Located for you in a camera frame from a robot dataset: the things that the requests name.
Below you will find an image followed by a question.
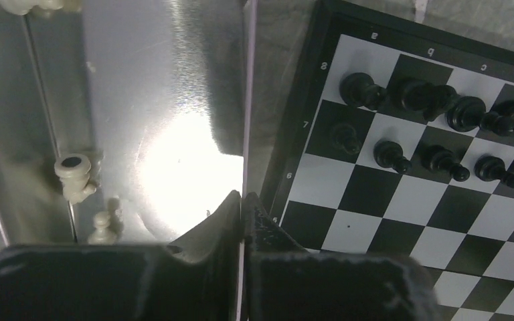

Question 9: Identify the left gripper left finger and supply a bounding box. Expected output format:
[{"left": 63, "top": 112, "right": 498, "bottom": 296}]
[{"left": 0, "top": 191, "right": 241, "bottom": 320}]

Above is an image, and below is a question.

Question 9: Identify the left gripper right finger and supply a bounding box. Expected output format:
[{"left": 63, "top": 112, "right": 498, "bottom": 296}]
[{"left": 241, "top": 193, "right": 442, "bottom": 320}]

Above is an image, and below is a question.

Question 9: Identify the white chess piece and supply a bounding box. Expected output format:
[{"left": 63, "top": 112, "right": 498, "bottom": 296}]
[
  {"left": 87, "top": 211, "right": 118, "bottom": 245},
  {"left": 54, "top": 153, "right": 97, "bottom": 205},
  {"left": 0, "top": 0, "right": 83, "bottom": 16}
]

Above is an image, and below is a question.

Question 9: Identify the black white chess board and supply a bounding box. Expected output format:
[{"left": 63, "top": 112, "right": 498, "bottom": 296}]
[{"left": 261, "top": 1, "right": 514, "bottom": 320}]

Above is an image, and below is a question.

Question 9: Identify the black chess piece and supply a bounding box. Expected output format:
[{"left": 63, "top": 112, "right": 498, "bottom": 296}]
[{"left": 339, "top": 72, "right": 388, "bottom": 111}]

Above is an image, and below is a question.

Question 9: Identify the silver metal tin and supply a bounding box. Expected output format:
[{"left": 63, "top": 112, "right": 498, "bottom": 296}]
[{"left": 0, "top": 1, "right": 248, "bottom": 246}]

